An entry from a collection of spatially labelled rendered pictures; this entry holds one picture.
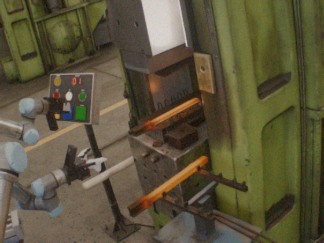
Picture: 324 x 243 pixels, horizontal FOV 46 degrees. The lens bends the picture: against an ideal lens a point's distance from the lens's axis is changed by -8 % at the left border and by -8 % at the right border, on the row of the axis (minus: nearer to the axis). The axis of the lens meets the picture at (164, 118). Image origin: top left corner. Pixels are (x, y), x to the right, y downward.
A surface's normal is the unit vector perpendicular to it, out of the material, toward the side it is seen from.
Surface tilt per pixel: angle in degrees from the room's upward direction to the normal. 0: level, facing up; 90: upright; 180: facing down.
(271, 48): 89
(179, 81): 90
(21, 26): 90
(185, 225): 0
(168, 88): 90
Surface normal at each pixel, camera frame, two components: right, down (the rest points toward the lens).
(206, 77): -0.76, 0.41
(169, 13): 0.62, 0.25
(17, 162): 0.96, -0.18
